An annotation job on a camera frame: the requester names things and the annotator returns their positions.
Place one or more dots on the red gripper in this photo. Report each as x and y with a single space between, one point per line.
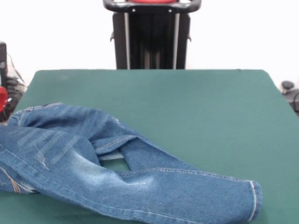
2 98

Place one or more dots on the blue denim jeans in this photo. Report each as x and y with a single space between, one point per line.
70 175

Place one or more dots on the red robot arm base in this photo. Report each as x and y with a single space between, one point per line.
151 1

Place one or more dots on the dark green table cloth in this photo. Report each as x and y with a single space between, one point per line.
210 105

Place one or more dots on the black round knob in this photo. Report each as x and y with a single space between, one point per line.
287 84

